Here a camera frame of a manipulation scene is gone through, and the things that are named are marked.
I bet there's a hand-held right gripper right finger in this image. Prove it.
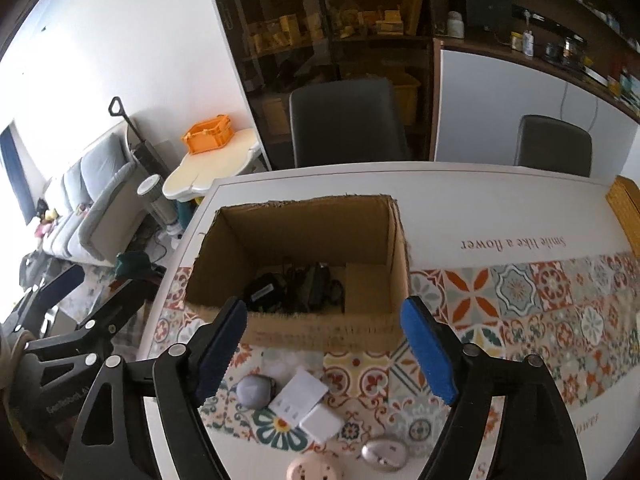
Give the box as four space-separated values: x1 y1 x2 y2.
399 296 589 480

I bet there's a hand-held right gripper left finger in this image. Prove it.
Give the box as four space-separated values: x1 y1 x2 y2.
64 296 249 480

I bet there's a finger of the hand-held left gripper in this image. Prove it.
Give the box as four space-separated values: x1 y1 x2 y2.
24 276 162 367
0 264 86 342

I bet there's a grey round gadget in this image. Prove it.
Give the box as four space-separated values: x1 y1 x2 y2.
235 374 277 409

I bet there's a white power strip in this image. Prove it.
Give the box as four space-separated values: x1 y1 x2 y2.
268 367 331 426

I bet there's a silver computer mouse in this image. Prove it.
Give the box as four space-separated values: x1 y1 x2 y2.
361 437 409 474

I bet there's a white square charger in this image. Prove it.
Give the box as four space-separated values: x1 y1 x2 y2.
299 405 344 445

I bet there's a brown cardboard box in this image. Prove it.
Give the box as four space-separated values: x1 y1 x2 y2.
185 195 412 352

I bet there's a white round object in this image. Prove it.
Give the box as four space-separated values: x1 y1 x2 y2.
286 454 346 480

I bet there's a grey patterned rug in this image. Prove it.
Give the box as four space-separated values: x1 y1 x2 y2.
20 255 168 356

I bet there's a dark green object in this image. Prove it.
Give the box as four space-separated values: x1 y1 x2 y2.
116 252 166 279

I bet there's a pile of stuffed toys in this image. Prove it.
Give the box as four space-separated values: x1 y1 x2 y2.
32 199 64 239

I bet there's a grey sofa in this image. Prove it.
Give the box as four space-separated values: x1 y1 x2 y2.
37 127 152 267

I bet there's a patterned tile tablecloth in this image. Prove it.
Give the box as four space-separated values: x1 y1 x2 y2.
137 162 640 480

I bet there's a blue curtain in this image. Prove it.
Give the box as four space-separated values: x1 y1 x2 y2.
0 122 32 227

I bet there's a black upright vacuum cleaner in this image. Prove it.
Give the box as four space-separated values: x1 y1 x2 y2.
108 96 167 183

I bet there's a cream flower-shaped small table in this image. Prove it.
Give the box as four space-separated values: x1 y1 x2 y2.
161 128 264 202

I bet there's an orange plastic crate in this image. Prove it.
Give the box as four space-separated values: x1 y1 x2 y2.
181 116 235 155

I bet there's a narrow grey dining chair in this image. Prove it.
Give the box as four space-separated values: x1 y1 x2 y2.
515 115 594 178

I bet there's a wicker box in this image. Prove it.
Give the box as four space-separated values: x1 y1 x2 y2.
605 176 640 257

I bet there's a wide grey dining chair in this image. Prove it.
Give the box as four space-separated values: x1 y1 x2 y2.
289 78 412 169

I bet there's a yellow storage bin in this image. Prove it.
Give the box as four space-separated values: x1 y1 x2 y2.
387 75 422 127

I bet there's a white sideboard with wooden top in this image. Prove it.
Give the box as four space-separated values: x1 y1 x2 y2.
432 36 640 187

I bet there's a dark glass display cabinet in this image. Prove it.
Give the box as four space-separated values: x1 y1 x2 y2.
205 0 437 171

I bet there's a row of yellow boxes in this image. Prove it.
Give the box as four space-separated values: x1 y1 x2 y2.
247 0 426 57

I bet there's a wooden wall shelf with bottles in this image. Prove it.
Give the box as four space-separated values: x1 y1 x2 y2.
495 0 640 117

